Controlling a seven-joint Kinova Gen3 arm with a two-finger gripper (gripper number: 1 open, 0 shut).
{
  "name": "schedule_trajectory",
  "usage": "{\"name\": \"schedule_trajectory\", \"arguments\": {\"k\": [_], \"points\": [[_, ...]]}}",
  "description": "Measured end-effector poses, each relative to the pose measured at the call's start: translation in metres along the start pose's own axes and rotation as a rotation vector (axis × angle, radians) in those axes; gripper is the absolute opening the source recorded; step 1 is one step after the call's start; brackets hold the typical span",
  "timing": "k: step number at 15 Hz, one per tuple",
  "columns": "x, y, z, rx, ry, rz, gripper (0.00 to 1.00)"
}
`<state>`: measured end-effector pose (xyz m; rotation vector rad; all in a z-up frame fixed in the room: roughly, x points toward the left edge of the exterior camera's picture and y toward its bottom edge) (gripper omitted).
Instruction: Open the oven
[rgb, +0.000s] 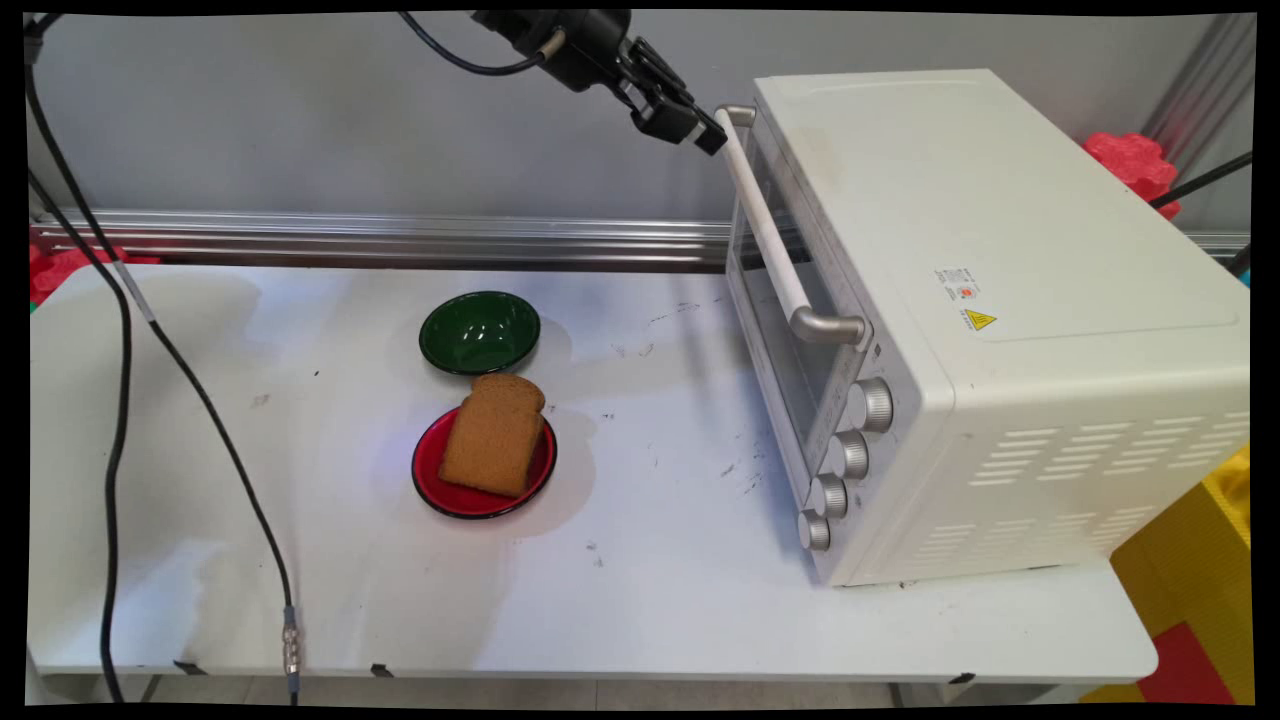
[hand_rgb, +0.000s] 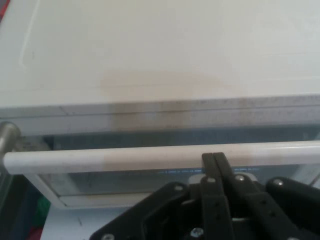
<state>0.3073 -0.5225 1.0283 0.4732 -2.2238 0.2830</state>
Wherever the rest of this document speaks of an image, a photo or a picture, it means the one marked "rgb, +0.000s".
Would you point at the brown bread slice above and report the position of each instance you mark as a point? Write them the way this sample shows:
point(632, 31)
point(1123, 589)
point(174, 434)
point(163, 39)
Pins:
point(492, 440)

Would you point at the silver oven knob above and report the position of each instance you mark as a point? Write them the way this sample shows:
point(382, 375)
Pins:
point(848, 455)
point(813, 530)
point(829, 496)
point(870, 405)

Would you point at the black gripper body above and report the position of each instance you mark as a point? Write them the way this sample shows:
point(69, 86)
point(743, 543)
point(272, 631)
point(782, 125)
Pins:
point(590, 40)

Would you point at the aluminium frame post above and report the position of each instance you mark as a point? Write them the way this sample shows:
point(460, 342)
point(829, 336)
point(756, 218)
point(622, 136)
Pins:
point(1200, 80)

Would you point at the green bowl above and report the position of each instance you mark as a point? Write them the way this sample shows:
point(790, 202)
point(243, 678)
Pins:
point(480, 332)

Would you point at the red bumpy plastic object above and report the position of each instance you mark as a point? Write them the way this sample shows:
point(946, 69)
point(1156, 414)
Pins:
point(1130, 165)

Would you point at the red plastic block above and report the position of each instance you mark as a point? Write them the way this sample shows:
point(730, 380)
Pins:
point(60, 270)

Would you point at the aluminium rail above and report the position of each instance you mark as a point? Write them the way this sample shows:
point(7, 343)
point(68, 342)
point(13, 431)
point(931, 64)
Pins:
point(400, 235)

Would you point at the black rod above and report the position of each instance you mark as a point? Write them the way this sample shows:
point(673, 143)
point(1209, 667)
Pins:
point(1200, 180)

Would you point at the red flat block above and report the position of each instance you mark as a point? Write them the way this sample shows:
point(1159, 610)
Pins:
point(1190, 670)

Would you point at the red plate with black rim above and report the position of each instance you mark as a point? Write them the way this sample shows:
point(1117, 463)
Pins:
point(430, 470)

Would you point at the yellow and red crate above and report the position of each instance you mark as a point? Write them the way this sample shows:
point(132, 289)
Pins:
point(1190, 560)

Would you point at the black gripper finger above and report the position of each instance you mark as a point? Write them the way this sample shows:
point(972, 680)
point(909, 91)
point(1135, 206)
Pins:
point(711, 132)
point(665, 120)

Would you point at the white toaster oven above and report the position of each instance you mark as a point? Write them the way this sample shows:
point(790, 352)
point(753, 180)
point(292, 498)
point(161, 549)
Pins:
point(1000, 200)

